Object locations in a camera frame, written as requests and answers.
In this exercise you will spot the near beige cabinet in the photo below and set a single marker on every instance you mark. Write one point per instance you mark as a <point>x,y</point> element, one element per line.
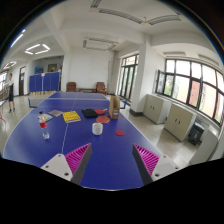
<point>179,121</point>

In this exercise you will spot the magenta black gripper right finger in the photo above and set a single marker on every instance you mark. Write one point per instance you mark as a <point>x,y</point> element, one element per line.
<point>152,167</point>

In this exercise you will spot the brown armchair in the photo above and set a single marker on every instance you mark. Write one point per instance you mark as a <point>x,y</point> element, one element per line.
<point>100,88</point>
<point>71,87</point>

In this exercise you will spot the yellow book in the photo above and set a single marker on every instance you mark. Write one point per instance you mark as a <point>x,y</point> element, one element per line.
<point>71,116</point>

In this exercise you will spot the brown cardboard box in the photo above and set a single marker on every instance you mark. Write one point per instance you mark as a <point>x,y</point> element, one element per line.
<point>114,107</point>

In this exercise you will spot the left brown armchair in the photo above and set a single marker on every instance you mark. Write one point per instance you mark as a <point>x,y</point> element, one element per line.
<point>71,87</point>

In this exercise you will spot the red round coaster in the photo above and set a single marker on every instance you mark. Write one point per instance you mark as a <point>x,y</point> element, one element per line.
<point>119,132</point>

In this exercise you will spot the right brown armchair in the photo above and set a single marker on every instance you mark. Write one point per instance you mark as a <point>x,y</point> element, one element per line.
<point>100,88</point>

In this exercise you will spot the colourful small booklet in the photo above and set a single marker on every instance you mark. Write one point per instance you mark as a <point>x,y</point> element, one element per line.
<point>47,117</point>

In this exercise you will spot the white cup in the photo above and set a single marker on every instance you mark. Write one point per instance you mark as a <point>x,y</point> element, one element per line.
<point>97,128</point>

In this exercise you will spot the black paddle case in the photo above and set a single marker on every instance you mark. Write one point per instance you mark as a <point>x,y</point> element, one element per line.
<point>89,113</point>

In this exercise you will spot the beige cabinet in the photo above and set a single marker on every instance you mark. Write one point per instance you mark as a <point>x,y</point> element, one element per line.
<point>156,109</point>
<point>179,121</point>

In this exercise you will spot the blue folding partition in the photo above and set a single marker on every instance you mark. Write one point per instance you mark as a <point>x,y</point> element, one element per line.
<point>44,82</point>

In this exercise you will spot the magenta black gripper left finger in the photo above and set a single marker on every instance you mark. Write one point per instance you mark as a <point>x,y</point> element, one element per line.
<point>71,166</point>

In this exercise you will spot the clear water bottle red label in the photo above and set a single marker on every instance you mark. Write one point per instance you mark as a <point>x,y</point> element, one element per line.
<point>43,126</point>

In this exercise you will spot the red table tennis paddle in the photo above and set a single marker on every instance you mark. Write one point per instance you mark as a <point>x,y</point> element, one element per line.
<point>100,111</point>
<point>102,119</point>

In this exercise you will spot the far beige cabinet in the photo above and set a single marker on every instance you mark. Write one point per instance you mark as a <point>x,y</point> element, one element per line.
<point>156,109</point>

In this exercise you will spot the black bin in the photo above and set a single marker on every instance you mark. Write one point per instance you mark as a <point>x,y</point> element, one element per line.
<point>196,133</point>

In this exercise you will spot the low wooden coffee table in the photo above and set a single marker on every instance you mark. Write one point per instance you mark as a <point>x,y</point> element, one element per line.
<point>87,90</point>

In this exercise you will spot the person in dark shorts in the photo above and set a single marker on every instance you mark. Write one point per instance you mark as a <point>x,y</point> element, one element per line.
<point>11,94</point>

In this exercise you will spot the grey pink booklet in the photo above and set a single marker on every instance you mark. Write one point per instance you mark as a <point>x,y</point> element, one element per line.
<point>56,113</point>

